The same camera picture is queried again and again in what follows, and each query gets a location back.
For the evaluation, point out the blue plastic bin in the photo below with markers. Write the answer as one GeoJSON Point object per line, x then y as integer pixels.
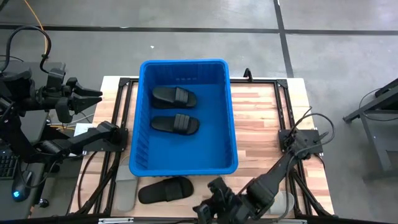
{"type": "Point", "coordinates": [186, 155]}

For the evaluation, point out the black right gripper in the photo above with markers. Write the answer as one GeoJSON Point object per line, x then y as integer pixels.
{"type": "Point", "coordinates": [234, 203]}

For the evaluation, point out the black clamp hook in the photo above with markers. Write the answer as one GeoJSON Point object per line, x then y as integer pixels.
{"type": "Point", "coordinates": [247, 72]}

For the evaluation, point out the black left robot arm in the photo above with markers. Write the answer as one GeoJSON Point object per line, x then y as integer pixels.
{"type": "Point", "coordinates": [93, 135]}

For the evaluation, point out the black caster wheel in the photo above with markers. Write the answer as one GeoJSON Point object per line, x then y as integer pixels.
{"type": "Point", "coordinates": [43, 203]}

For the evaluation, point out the black keyboard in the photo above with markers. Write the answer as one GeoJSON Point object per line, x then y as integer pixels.
{"type": "Point", "coordinates": [7, 165]}

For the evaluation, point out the black metal stand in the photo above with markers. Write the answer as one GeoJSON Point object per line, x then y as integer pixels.
{"type": "Point", "coordinates": [367, 109]}

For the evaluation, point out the white paper sheet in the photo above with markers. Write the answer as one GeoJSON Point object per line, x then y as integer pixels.
{"type": "Point", "coordinates": [81, 129]}

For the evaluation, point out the dark grey desk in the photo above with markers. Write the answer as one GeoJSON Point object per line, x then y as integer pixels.
{"type": "Point", "coordinates": [37, 168]}

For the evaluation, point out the black computer mouse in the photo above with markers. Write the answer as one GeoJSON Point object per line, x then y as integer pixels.
{"type": "Point", "coordinates": [23, 186]}

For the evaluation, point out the grey rubber slide sandal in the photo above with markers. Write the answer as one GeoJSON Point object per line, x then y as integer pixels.
{"type": "Point", "coordinates": [284, 202]}
{"type": "Point", "coordinates": [126, 193]}

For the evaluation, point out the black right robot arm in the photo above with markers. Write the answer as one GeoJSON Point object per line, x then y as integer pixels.
{"type": "Point", "coordinates": [267, 186]}

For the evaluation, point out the black aluminium table frame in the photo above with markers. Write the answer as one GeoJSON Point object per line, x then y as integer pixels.
{"type": "Point", "coordinates": [264, 81]}

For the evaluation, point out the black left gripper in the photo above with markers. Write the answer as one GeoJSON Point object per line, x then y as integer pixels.
{"type": "Point", "coordinates": [63, 105]}

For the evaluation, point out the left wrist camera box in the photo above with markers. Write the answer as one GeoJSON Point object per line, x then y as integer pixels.
{"type": "Point", "coordinates": [56, 79]}

